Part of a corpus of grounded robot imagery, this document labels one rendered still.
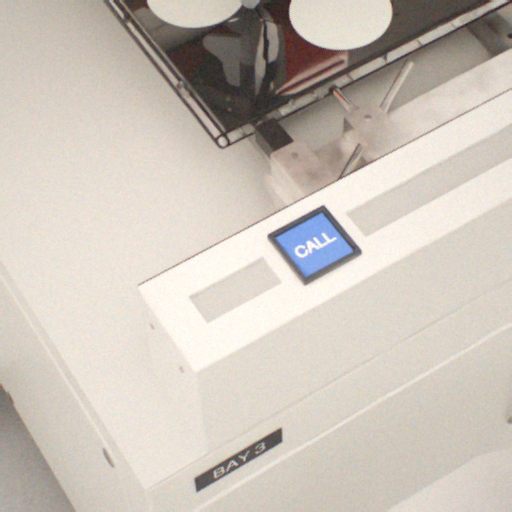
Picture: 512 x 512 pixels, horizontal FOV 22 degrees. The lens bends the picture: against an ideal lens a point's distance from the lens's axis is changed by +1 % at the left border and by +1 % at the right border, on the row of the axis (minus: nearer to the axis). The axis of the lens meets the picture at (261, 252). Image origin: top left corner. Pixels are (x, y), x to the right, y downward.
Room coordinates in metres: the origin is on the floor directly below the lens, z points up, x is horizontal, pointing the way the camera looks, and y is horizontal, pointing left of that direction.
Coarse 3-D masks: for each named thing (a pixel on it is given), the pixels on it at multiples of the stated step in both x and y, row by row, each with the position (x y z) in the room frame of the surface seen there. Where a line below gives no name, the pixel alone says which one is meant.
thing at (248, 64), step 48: (144, 0) 0.95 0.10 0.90; (288, 0) 0.94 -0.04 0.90; (432, 0) 0.93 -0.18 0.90; (480, 0) 0.92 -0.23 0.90; (192, 48) 0.88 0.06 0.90; (240, 48) 0.88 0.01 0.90; (288, 48) 0.88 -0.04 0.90; (384, 48) 0.87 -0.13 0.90; (240, 96) 0.82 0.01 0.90; (288, 96) 0.81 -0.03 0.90
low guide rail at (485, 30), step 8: (488, 16) 0.95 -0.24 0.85; (496, 16) 0.95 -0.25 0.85; (472, 24) 0.96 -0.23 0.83; (480, 24) 0.95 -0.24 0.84; (488, 24) 0.94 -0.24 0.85; (496, 24) 0.94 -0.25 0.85; (504, 24) 0.94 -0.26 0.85; (472, 32) 0.96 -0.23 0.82; (480, 32) 0.95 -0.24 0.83; (488, 32) 0.94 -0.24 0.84; (496, 32) 0.93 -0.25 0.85; (504, 32) 0.93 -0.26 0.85; (480, 40) 0.94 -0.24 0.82; (488, 40) 0.93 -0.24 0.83; (496, 40) 0.92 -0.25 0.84; (504, 40) 0.92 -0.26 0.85; (488, 48) 0.93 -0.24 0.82; (496, 48) 0.92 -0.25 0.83; (504, 48) 0.91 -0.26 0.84
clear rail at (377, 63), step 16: (496, 0) 0.92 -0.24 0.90; (464, 16) 0.90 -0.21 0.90; (480, 16) 0.91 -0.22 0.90; (432, 32) 0.88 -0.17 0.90; (448, 32) 0.89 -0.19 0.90; (400, 48) 0.86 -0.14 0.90; (416, 48) 0.87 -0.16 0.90; (368, 64) 0.85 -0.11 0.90; (384, 64) 0.85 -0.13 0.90; (336, 80) 0.83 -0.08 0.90; (352, 80) 0.83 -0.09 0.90; (304, 96) 0.81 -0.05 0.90; (320, 96) 0.81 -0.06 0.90; (272, 112) 0.79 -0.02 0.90; (288, 112) 0.80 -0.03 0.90; (240, 128) 0.78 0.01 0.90; (224, 144) 0.76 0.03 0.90
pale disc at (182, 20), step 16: (160, 0) 0.95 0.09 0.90; (176, 0) 0.95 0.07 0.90; (192, 0) 0.94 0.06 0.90; (208, 0) 0.94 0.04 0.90; (224, 0) 0.94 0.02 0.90; (240, 0) 0.94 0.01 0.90; (160, 16) 0.92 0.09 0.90; (176, 16) 0.92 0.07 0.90; (192, 16) 0.92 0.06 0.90; (208, 16) 0.92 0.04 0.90; (224, 16) 0.92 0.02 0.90
